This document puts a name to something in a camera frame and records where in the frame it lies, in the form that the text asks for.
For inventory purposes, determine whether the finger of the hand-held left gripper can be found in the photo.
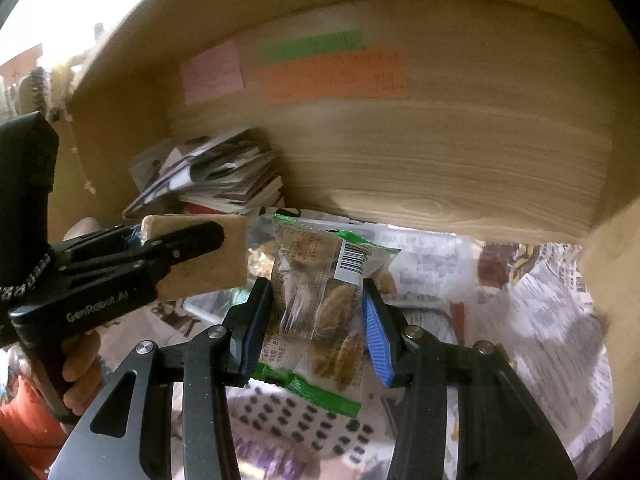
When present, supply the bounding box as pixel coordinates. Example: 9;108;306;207
64;225;147;257
120;221;226;281

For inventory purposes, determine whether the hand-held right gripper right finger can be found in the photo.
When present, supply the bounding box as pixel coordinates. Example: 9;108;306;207
360;278;579;480

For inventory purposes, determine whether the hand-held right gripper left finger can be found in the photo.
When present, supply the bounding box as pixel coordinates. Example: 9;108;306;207
49;276;274;480

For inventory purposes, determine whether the puffed rice cracker block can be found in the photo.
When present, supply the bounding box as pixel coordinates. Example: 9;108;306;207
141;215;250;304

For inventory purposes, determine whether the clear green-edged cookie packet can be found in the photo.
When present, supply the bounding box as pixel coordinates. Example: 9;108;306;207
252;212;404;417

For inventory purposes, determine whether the person's left hand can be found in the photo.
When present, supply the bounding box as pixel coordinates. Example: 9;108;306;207
60;331;104;388

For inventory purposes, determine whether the stack of books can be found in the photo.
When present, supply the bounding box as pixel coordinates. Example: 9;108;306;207
122;127;286;219

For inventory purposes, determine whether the black dotted white packet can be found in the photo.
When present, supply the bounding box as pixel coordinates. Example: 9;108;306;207
225;389;383;480

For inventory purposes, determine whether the newspaper sheet cover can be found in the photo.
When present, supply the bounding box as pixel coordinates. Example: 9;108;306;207
150;205;616;480

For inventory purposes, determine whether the pink sticky note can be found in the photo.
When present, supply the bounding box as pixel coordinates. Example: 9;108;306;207
181;41;245;106

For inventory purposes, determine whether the braided headband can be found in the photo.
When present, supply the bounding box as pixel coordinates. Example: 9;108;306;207
17;67;53;121

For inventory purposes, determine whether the orange sticky note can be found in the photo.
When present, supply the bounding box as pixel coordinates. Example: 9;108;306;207
257;49;409;106

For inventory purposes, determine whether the green sticky note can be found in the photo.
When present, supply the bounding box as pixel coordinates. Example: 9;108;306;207
261;30;365;65

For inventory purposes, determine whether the white cord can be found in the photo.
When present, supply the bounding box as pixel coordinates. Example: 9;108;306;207
70;110;99;196

